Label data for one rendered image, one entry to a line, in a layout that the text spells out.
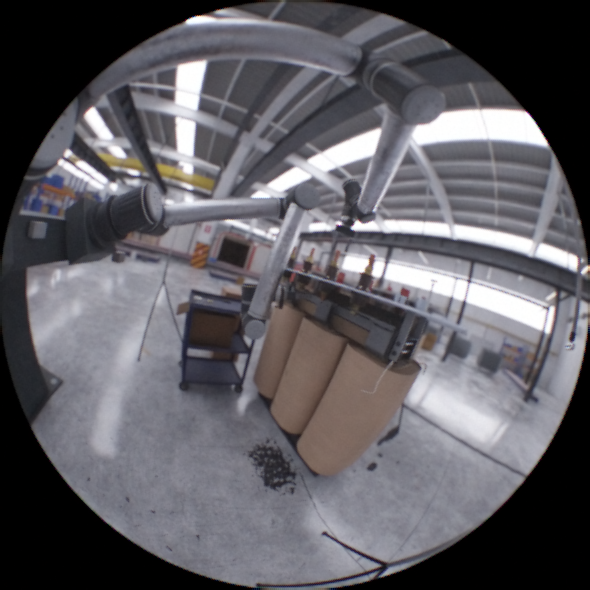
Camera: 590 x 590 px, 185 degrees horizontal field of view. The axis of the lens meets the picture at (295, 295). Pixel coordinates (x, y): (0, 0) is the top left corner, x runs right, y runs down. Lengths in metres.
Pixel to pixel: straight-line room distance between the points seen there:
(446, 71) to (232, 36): 3.27
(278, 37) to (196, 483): 1.87
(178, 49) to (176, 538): 1.75
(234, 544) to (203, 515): 0.24
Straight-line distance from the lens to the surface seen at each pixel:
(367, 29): 7.12
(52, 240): 1.10
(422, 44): 8.88
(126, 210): 0.92
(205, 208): 1.09
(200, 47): 0.56
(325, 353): 1.12
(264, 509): 1.41
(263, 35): 0.57
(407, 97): 0.52
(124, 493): 1.44
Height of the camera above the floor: 1.33
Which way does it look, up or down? 6 degrees down
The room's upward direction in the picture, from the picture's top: 18 degrees clockwise
